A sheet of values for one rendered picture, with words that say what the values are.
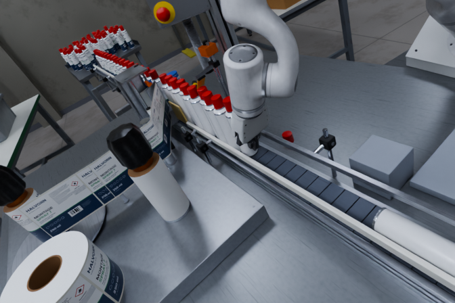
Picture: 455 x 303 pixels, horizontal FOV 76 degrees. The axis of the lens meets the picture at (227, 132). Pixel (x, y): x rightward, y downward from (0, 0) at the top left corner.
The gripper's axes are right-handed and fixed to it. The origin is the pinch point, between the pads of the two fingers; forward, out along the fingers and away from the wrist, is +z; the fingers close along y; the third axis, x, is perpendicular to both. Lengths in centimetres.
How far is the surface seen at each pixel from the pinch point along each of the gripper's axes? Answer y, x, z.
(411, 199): -3.4, 39.0, -16.1
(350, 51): -184, -72, 110
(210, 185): 16.1, -2.1, 7.4
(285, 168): -1.1, 11.5, 2.5
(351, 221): 4.2, 33.4, -9.1
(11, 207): 62, -31, -2
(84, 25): -43, -422, 142
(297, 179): -0.1, 16.6, 0.9
